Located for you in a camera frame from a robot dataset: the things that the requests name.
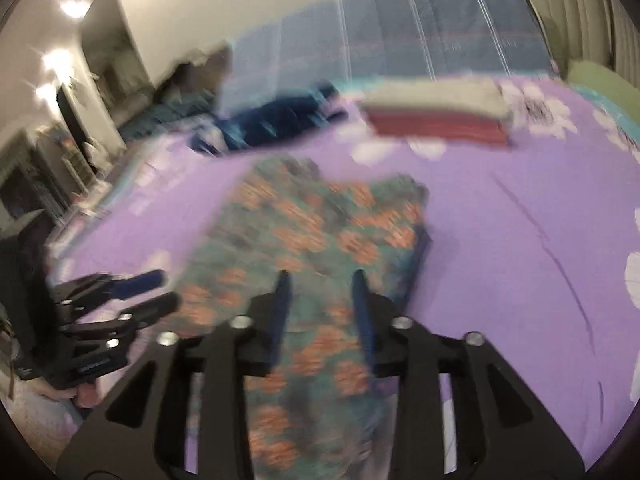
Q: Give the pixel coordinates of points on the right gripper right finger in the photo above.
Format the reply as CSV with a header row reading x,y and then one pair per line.
x,y
463,412

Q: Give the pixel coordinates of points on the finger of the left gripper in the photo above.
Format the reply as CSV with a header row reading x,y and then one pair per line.
x,y
140,312
91,291

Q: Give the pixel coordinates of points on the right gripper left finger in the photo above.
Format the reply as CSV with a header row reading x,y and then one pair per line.
x,y
179,412

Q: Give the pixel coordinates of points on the teal floral garment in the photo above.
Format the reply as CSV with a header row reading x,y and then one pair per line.
x,y
317,414

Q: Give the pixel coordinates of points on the folded red and cream clothes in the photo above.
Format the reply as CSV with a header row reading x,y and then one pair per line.
x,y
471,110

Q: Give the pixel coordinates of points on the person's left hand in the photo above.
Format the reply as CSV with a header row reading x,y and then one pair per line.
x,y
85,395

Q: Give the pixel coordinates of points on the white shelf unit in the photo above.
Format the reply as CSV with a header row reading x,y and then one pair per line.
x,y
78,167

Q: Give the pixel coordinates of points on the purple floral bed sheet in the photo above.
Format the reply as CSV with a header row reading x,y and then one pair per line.
x,y
536,245

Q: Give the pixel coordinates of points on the dark teal knit blanket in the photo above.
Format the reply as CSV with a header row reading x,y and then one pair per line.
x,y
154,116

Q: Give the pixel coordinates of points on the dark patterned pillow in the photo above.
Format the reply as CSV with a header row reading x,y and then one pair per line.
x,y
202,71

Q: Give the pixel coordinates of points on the navy star fleece garment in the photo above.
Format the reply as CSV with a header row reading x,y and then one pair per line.
x,y
280,120

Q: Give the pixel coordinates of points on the green pillow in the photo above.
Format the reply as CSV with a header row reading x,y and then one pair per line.
x,y
605,88

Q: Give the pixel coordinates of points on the blue plaid quilt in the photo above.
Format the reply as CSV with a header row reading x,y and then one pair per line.
x,y
341,41

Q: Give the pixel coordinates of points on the white curtain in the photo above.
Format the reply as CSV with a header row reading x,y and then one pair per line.
x,y
598,31

